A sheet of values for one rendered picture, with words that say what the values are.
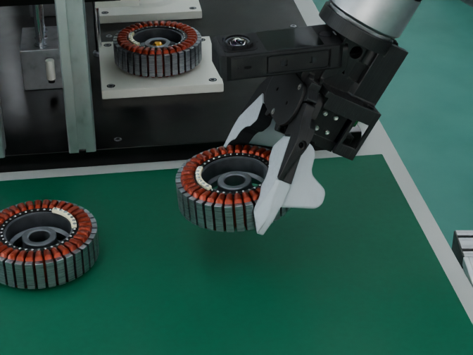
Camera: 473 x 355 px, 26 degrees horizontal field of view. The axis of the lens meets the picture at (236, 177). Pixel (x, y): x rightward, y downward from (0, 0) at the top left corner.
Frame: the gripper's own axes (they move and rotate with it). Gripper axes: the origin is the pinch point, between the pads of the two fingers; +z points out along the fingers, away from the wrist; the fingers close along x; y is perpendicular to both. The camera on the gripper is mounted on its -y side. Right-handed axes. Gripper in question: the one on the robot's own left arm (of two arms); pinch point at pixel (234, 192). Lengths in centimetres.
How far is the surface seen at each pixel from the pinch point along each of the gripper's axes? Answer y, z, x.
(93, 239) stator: -10.3, 9.6, 0.2
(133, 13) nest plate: 1, 3, 56
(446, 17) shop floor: 154, 5, 219
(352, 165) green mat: 17.8, -2.9, 12.1
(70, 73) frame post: -14.0, 1.8, 19.3
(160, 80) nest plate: 0.6, 3.2, 32.8
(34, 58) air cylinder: -13.8, 7.8, 36.4
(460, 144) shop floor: 125, 22, 136
